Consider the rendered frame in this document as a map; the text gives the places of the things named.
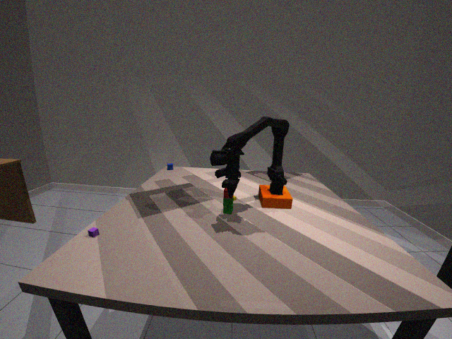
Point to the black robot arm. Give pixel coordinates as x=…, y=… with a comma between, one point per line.
x=237, y=141

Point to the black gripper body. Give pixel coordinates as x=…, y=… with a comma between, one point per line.
x=233, y=175

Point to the small purple block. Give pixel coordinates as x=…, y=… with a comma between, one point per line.
x=93, y=232

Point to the green block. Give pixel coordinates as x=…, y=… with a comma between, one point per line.
x=227, y=210
x=227, y=202

